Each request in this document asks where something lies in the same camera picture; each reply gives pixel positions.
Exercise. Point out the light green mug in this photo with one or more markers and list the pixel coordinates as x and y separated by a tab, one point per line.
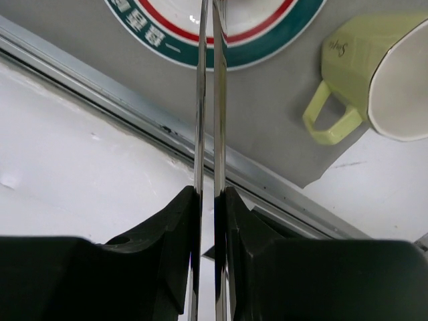
374	69

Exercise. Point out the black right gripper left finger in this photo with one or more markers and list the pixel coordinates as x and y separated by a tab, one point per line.
140	274

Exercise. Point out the grey cloth placemat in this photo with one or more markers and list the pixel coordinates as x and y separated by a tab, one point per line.
265	102

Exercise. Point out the aluminium rail frame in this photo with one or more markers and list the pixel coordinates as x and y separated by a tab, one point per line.
274	195

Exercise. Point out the white plate green red rim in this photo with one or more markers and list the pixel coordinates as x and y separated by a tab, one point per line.
254	30

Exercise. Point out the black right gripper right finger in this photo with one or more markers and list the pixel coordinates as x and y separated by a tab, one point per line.
272	277

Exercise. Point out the metal tongs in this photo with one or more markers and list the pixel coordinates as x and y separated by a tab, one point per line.
219	9

